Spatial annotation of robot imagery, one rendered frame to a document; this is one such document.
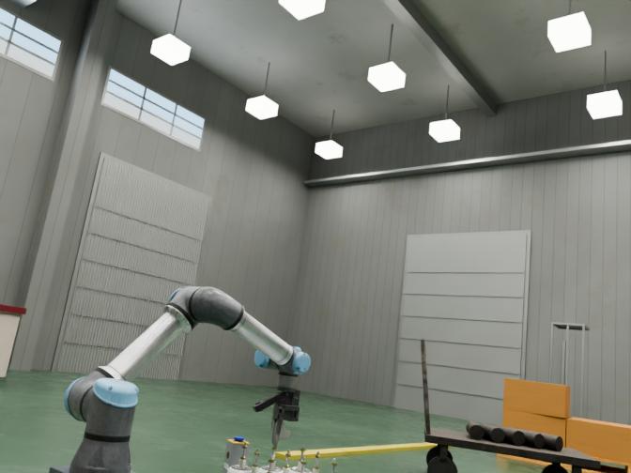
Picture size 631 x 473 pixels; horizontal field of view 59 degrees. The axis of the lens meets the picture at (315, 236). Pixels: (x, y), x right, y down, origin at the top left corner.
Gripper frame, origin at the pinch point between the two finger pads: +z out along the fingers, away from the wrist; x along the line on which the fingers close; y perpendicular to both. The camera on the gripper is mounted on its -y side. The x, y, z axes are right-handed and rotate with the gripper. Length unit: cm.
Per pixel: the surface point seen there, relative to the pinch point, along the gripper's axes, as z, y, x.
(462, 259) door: -262, 537, 714
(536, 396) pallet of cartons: -26, 327, 246
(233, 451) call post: 6.3, -11.8, 11.9
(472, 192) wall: -400, 546, 709
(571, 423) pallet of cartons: -6, 349, 225
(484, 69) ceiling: -586, 470, 581
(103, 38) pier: -508, -180, 711
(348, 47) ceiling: -586, 226, 643
